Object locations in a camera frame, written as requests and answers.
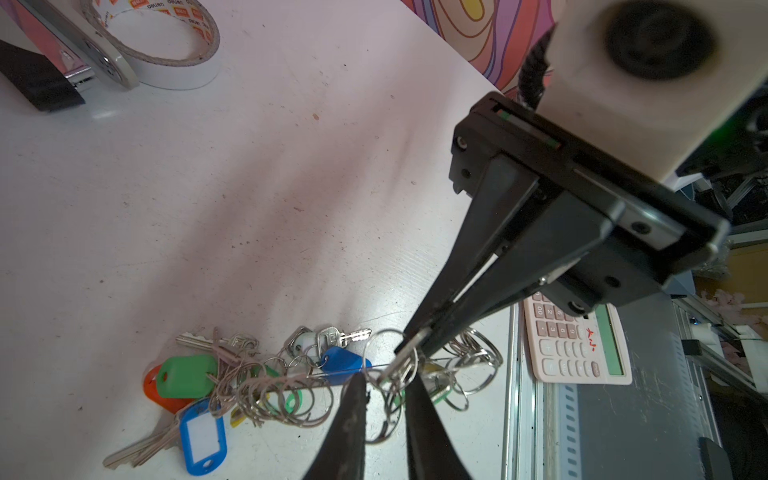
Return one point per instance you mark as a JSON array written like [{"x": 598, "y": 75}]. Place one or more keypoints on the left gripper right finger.
[{"x": 429, "y": 450}]

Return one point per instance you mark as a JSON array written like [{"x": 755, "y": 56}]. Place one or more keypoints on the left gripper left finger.
[{"x": 342, "y": 454}]

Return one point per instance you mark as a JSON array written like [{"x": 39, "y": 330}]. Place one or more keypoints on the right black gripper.
[{"x": 552, "y": 214}]

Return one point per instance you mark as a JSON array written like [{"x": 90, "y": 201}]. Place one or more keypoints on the large keyring with coloured keys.
[{"x": 226, "y": 383}]

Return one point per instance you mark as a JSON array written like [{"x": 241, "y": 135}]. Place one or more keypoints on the white pink calculator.
[{"x": 586, "y": 350}]

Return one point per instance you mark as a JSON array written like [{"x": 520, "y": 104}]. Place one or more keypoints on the clear tape roll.
[{"x": 169, "y": 44}]

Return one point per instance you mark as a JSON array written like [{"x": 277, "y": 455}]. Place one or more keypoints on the silver black stapler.
[{"x": 51, "y": 50}]

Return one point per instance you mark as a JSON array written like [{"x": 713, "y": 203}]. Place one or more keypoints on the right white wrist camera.
[{"x": 648, "y": 81}]

